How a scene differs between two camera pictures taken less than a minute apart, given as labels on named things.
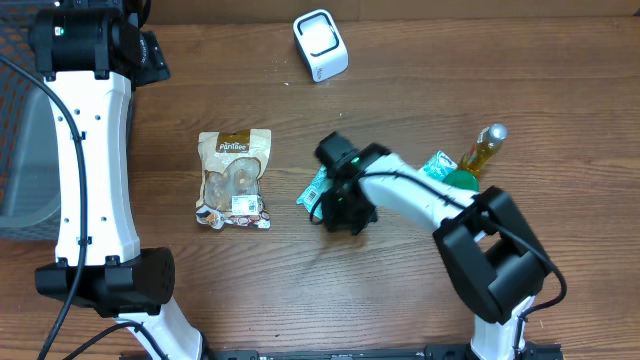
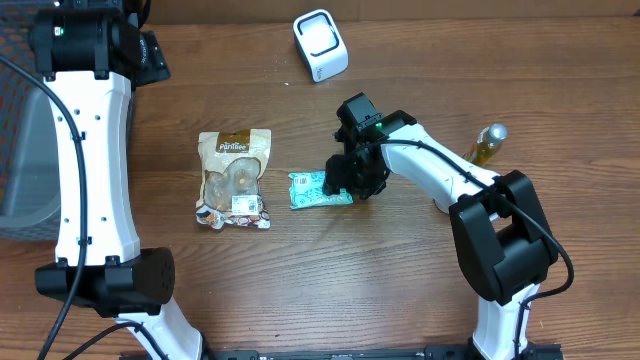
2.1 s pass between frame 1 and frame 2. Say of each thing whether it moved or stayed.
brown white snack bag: stayed
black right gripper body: moved
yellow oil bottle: stayed
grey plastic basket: stayed
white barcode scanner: stayed
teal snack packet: moved
